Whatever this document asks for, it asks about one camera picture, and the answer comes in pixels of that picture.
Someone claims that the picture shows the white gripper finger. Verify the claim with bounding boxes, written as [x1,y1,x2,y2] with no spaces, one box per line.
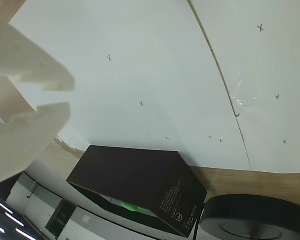
[0,14,76,92]
[0,101,71,187]

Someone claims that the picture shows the dark brown open box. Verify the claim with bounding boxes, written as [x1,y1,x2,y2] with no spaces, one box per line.
[65,144,208,238]

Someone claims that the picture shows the white paper sheet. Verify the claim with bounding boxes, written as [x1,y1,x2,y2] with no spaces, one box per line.
[8,0,252,170]
[187,0,300,174]

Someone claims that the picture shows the clear tape strip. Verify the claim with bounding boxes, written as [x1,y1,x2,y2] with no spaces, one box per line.
[227,72,268,118]

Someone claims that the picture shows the black round stand base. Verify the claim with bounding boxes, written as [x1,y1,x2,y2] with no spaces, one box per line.
[198,194,300,240]

